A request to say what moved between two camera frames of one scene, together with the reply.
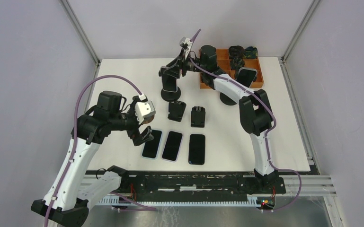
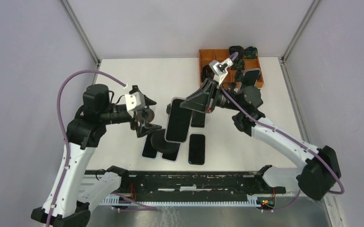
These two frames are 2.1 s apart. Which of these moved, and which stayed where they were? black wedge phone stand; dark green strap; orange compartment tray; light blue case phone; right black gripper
Moved: right black gripper
Stayed: black wedge phone stand; dark green strap; orange compartment tray; light blue case phone
